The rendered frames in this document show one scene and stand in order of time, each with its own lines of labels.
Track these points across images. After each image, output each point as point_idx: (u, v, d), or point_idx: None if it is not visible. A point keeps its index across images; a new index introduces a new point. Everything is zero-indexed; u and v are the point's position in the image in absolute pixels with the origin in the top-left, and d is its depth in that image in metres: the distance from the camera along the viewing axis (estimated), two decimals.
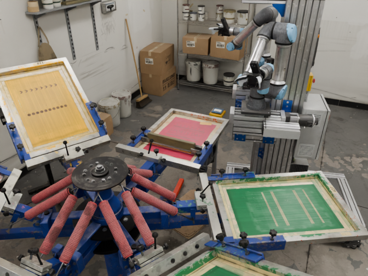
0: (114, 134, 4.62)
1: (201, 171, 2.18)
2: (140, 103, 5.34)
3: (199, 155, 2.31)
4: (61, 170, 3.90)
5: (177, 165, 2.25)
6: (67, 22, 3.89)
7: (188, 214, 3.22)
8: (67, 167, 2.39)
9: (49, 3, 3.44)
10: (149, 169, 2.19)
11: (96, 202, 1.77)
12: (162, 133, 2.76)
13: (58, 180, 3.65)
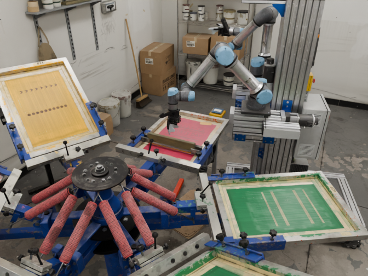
0: (114, 134, 4.62)
1: (201, 171, 2.18)
2: (140, 103, 5.34)
3: (199, 155, 2.31)
4: (61, 170, 3.90)
5: (177, 165, 2.25)
6: (67, 22, 3.89)
7: (188, 214, 3.22)
8: (67, 167, 2.39)
9: (49, 3, 3.44)
10: (149, 169, 2.19)
11: (96, 202, 1.77)
12: (162, 133, 2.76)
13: (58, 180, 3.65)
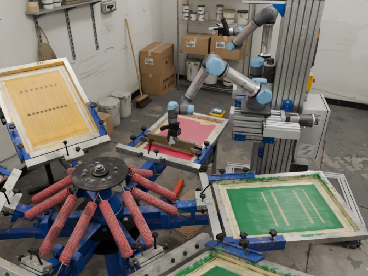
0: (114, 134, 4.62)
1: (201, 171, 2.18)
2: (140, 103, 5.34)
3: (199, 155, 2.31)
4: (61, 170, 3.90)
5: (177, 165, 2.25)
6: (67, 22, 3.89)
7: (188, 214, 3.22)
8: (67, 167, 2.39)
9: (49, 3, 3.44)
10: (149, 169, 2.19)
11: (96, 202, 1.77)
12: (162, 133, 2.76)
13: (58, 180, 3.65)
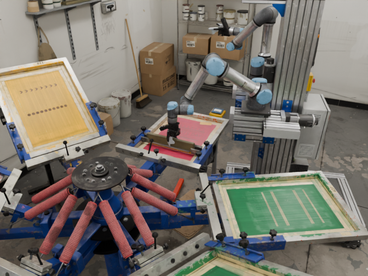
0: (114, 134, 4.62)
1: (201, 171, 2.18)
2: (140, 103, 5.34)
3: (199, 155, 2.31)
4: (61, 170, 3.90)
5: (177, 165, 2.25)
6: (67, 22, 3.89)
7: (188, 214, 3.22)
8: (67, 167, 2.39)
9: (49, 3, 3.44)
10: (149, 169, 2.19)
11: (96, 202, 1.77)
12: (162, 133, 2.76)
13: (58, 180, 3.65)
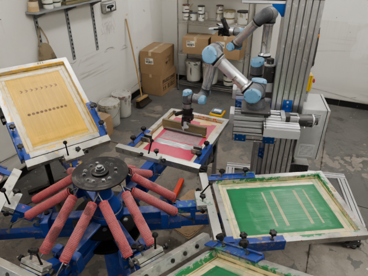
0: (114, 134, 4.62)
1: (201, 171, 2.18)
2: (140, 103, 5.34)
3: (199, 155, 2.31)
4: (61, 170, 3.90)
5: (177, 165, 2.25)
6: (67, 22, 3.89)
7: (188, 214, 3.22)
8: (67, 167, 2.39)
9: (49, 3, 3.44)
10: (149, 169, 2.19)
11: (96, 202, 1.77)
12: (162, 133, 2.76)
13: (58, 180, 3.65)
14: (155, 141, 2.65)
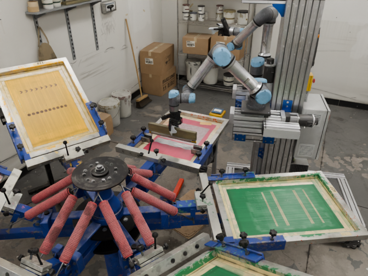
0: (114, 134, 4.62)
1: (201, 171, 2.18)
2: (140, 103, 5.34)
3: (199, 155, 2.31)
4: (61, 170, 3.90)
5: (177, 165, 2.25)
6: (67, 22, 3.89)
7: (188, 214, 3.22)
8: (67, 167, 2.39)
9: (49, 3, 3.44)
10: (149, 169, 2.19)
11: (96, 202, 1.77)
12: None
13: (58, 180, 3.65)
14: (155, 141, 2.65)
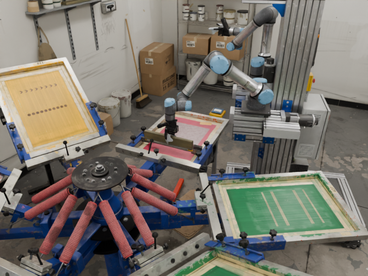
0: (114, 134, 4.62)
1: (201, 171, 2.18)
2: (140, 103, 5.34)
3: (199, 155, 2.31)
4: (61, 170, 3.90)
5: (177, 165, 2.25)
6: (67, 22, 3.89)
7: (188, 214, 3.22)
8: (67, 167, 2.39)
9: (49, 3, 3.44)
10: (149, 169, 2.19)
11: (96, 202, 1.77)
12: (162, 133, 2.76)
13: (58, 180, 3.65)
14: None
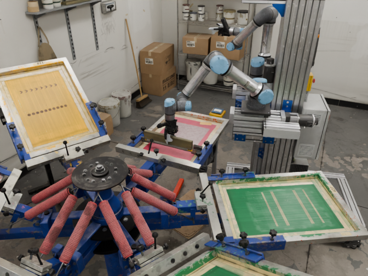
0: (114, 134, 4.62)
1: (201, 171, 2.18)
2: (140, 103, 5.34)
3: (199, 155, 2.31)
4: (61, 170, 3.90)
5: (177, 165, 2.25)
6: (67, 22, 3.89)
7: (188, 214, 3.22)
8: (67, 167, 2.39)
9: (49, 3, 3.44)
10: (149, 169, 2.19)
11: (96, 202, 1.77)
12: (162, 133, 2.76)
13: (58, 180, 3.65)
14: None
